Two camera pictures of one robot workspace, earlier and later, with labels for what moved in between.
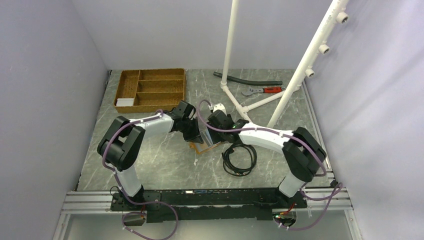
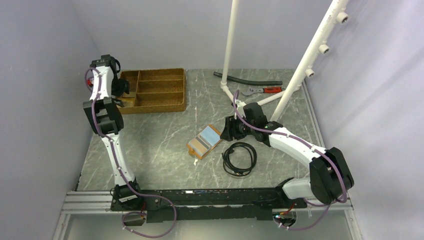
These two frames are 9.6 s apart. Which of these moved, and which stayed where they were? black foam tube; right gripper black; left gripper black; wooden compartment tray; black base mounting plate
Moved: left gripper black; right gripper black
Stayed: wooden compartment tray; black foam tube; black base mounting plate
